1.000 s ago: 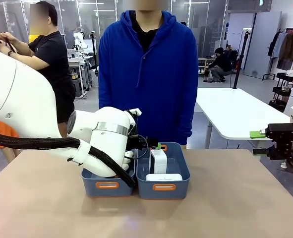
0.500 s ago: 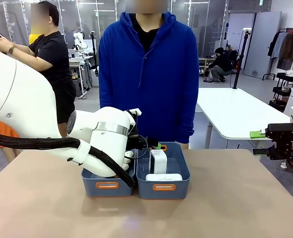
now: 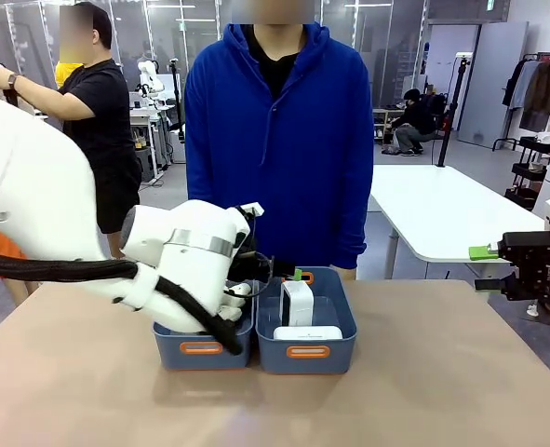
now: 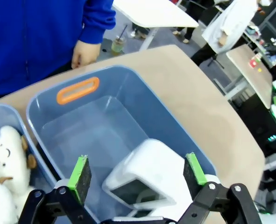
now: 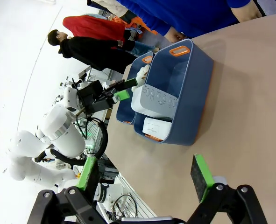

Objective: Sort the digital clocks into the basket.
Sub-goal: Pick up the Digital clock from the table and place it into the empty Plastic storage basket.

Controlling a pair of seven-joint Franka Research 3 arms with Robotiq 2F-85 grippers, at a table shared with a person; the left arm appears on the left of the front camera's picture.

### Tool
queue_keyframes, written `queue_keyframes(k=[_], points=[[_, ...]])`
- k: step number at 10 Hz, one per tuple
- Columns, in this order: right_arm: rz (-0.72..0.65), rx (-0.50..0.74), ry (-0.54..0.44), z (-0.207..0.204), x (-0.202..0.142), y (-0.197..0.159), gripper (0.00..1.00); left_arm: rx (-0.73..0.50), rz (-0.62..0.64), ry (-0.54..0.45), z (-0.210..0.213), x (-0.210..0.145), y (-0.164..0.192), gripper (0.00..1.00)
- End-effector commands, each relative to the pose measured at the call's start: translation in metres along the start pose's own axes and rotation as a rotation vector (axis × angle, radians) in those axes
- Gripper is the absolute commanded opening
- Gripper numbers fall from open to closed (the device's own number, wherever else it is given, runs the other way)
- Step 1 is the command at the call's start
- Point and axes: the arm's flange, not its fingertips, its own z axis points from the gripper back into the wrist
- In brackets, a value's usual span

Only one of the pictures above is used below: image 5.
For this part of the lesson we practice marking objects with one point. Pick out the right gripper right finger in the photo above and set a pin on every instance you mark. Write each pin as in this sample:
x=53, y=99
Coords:
x=199, y=177

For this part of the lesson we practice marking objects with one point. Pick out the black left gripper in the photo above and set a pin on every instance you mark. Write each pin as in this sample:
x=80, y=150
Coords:
x=96, y=105

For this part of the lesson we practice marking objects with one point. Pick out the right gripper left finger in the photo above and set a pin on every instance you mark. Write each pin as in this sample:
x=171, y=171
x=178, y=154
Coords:
x=87, y=172

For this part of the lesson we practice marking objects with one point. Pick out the white plush toy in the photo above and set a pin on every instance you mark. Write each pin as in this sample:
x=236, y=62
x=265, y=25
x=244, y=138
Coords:
x=141, y=75

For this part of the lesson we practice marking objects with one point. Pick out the white clock grey button panel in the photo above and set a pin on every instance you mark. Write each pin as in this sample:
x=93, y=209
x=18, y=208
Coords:
x=147, y=107

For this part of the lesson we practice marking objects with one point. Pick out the small white digital clock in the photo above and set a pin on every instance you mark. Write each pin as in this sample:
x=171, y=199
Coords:
x=156, y=128

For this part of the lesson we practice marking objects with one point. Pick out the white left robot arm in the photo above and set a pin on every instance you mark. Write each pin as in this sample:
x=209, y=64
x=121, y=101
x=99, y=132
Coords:
x=58, y=126

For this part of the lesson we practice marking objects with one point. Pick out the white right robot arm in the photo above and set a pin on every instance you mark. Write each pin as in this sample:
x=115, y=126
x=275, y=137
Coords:
x=114, y=193

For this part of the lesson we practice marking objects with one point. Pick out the person's right hand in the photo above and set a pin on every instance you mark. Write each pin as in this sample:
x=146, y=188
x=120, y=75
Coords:
x=175, y=36

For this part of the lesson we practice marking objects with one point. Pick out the person's left hand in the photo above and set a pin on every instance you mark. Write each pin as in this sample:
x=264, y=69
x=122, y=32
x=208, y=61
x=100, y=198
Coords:
x=245, y=11

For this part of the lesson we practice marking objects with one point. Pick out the blue denim cloth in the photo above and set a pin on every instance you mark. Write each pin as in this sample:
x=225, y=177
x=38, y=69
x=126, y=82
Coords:
x=142, y=47

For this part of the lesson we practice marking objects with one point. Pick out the person in black hoodie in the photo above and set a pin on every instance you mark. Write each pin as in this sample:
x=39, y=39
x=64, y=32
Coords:
x=93, y=51

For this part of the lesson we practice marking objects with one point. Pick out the orange cloth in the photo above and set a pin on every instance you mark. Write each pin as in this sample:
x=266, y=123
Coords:
x=137, y=24

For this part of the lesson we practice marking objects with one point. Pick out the red jacket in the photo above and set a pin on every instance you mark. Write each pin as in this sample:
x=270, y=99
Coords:
x=93, y=26

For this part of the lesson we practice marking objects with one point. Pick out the person in beige jacket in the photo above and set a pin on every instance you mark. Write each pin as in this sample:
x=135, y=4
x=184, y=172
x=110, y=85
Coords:
x=109, y=7

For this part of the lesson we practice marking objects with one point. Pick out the person in blue hoodie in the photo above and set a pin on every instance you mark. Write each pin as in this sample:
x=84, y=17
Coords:
x=198, y=14

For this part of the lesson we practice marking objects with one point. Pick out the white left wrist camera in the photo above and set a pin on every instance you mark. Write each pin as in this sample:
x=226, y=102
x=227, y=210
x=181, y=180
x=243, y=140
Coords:
x=81, y=80

